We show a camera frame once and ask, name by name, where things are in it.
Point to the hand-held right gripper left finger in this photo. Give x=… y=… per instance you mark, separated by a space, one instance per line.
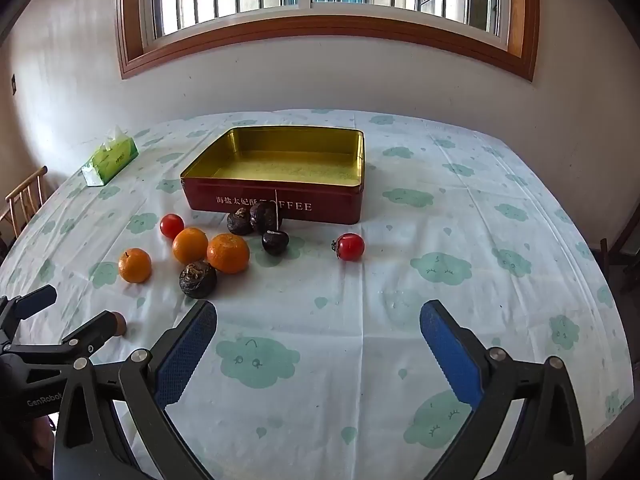
x=185 y=355

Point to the dark wooden chair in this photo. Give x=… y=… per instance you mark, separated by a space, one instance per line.
x=625 y=255

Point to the large orange mandarin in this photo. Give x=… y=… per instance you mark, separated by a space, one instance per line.
x=228 y=254

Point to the dark wrinkled fruit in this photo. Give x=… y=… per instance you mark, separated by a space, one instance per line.
x=265 y=216
x=275 y=243
x=198 y=280
x=239 y=223

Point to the green tissue pack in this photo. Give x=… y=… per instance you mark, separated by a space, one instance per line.
x=112 y=157

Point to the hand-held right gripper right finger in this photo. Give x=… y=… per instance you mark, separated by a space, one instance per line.
x=450 y=355

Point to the small orange mandarin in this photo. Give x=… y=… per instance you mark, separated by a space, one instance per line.
x=135 y=266

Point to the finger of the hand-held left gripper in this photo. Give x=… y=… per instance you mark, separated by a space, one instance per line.
x=35 y=300
x=92 y=332

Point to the red cherry tomato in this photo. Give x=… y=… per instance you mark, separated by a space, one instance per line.
x=171 y=225
x=350 y=247

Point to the red and gold tin box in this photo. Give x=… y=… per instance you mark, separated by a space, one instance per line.
x=320 y=205

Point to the small brown fruit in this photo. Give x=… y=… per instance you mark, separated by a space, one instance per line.
x=121 y=324

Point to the wooden framed window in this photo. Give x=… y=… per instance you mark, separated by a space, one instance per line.
x=325 y=27

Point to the light wooden chair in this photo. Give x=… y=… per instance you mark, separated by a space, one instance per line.
x=25 y=183

